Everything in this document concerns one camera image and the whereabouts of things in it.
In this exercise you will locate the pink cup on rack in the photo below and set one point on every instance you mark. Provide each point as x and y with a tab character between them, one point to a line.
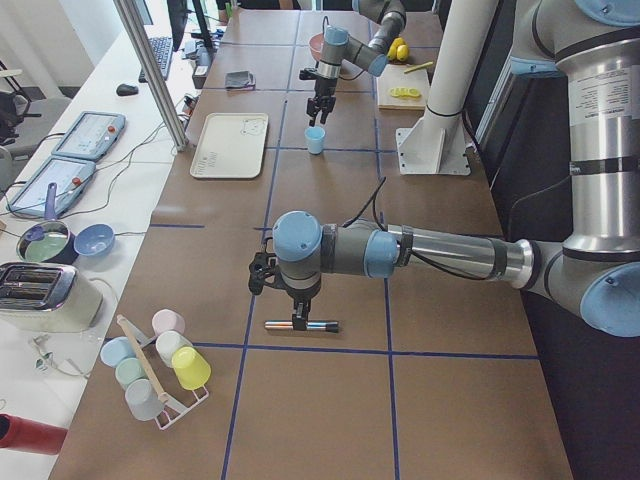
167	320

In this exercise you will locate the whole lemon top right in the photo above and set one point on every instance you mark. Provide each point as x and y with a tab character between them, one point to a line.
402	53

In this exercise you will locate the black keyboard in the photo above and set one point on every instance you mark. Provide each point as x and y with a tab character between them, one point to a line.
162	48

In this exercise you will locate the white wire cup rack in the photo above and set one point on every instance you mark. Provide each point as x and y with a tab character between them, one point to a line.
174	408

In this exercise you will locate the steel muddler with black tip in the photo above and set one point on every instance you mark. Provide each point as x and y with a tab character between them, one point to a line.
318	326

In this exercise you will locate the black computer mouse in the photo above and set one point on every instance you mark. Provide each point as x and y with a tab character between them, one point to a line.
124	90

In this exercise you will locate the aluminium frame post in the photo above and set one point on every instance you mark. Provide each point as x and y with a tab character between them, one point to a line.
134	28

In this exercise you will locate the cream bear serving tray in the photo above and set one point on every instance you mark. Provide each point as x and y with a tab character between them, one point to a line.
230	146

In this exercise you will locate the pink bowl of ice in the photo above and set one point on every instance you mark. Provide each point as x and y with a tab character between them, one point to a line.
315	44

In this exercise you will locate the whole lemon middle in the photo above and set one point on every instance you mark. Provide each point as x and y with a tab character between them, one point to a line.
392	53

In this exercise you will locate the teach pendant tablet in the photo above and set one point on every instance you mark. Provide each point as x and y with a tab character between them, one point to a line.
91	136
71	175

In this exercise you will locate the blue cup on rack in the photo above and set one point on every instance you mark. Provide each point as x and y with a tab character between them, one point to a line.
115	351

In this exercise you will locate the grey folded cloth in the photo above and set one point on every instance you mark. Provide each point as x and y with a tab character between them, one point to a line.
239	80

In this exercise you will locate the far teach pendant tablet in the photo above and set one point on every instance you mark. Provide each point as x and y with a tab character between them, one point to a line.
91	136

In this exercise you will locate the bamboo cutting board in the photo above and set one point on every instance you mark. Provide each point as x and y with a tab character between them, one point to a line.
393	77

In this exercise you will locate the cream toaster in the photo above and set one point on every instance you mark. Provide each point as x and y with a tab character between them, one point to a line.
53	298

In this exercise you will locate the grey cup on rack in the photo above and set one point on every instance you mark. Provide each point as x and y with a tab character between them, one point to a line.
142	400

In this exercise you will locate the yellow cup on rack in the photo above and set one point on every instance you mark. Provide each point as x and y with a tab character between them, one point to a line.
191	368

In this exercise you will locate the red bottle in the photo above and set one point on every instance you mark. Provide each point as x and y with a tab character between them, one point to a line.
26	435

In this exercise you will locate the yellow plastic knife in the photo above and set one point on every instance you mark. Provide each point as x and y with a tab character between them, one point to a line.
418	67

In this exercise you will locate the white cup on rack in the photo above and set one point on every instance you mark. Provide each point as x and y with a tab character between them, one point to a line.
168	342

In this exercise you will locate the light blue plastic cup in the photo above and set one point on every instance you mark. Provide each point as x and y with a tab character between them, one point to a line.
315	138

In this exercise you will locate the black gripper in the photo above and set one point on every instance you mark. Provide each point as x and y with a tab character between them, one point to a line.
323	88
300	295

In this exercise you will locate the dark blue saucepan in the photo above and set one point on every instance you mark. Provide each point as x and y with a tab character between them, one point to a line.
50	241

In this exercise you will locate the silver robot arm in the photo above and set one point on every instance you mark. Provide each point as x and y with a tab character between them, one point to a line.
339	46
594	273

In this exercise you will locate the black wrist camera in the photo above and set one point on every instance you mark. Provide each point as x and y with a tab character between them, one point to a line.
308	74
264	271

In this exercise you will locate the near teach pendant tablet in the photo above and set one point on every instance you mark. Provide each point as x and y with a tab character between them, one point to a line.
71	175

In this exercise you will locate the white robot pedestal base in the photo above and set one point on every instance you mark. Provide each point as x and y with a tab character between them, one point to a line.
435	145

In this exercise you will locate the green cup on rack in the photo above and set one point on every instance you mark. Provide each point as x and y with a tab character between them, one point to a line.
129	370

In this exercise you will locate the whole lemon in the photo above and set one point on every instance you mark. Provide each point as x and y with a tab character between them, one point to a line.
402	53
392	53
397	42

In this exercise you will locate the whole lemon top left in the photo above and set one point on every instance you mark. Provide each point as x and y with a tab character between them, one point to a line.
397	42

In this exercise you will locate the blue bowl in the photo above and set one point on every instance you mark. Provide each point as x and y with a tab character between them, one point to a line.
95	240

